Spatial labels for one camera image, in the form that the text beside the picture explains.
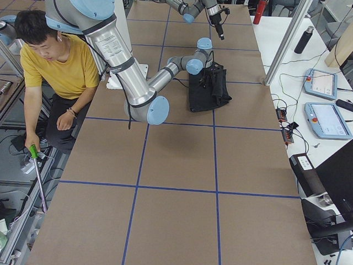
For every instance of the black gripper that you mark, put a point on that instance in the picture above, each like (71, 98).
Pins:
(215, 20)
(207, 79)

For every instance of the black printed t-shirt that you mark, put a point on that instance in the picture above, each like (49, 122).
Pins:
(204, 99)

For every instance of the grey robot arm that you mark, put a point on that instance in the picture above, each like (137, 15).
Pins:
(97, 20)
(213, 11)

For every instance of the red bottle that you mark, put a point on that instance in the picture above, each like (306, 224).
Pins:
(259, 11)

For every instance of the black bottle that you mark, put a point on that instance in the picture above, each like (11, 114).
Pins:
(303, 41)

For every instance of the far blue teach pendant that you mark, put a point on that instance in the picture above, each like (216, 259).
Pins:
(321, 84)

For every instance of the blue teach pendant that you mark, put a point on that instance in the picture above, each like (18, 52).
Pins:
(326, 121)
(321, 84)

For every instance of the near blue teach pendant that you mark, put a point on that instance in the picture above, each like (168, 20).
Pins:
(326, 121)

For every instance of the person in yellow shirt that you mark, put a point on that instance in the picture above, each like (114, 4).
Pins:
(66, 63)

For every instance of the black monitor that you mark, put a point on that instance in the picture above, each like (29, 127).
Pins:
(335, 174)

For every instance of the aluminium frame post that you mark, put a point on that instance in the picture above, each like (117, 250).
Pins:
(287, 39)

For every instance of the green handled stick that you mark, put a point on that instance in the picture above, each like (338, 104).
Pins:
(34, 156)

